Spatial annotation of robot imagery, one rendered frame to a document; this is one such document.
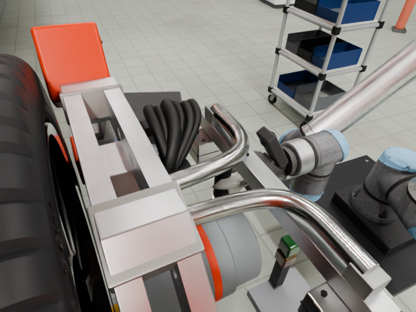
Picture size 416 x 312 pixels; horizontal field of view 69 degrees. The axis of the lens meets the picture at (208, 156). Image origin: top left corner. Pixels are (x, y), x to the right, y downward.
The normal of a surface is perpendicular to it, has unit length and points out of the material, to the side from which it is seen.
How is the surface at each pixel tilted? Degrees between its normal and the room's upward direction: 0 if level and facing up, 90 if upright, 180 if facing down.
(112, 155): 0
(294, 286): 0
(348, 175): 0
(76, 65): 55
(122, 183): 90
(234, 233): 19
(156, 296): 49
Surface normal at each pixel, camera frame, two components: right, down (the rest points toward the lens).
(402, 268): 0.04, -0.77
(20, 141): 0.79, -0.59
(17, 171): 0.67, -0.62
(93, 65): 0.39, 0.04
